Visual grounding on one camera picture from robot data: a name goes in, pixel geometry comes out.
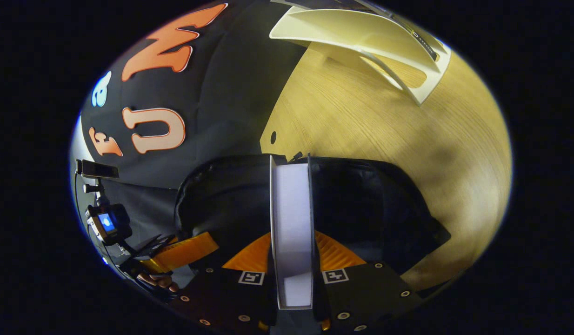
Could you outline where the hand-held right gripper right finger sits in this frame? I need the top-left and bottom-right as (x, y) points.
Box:
(313, 230), (423, 333)

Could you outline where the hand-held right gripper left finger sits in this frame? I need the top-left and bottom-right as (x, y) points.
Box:
(172, 232), (274, 333)

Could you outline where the black schoolbag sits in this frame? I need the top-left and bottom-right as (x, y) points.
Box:
(174, 153), (451, 282)

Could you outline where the blue picture cover book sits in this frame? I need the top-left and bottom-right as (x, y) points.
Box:
(278, 0), (450, 63)

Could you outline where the dark cover book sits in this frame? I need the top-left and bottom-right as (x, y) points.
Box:
(269, 155), (315, 310)

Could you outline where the cream plastic bookshelf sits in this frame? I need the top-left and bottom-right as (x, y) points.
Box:
(268, 0), (453, 106)

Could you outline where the black backdrop cloth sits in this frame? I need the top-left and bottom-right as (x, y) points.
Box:
(80, 0), (311, 280)

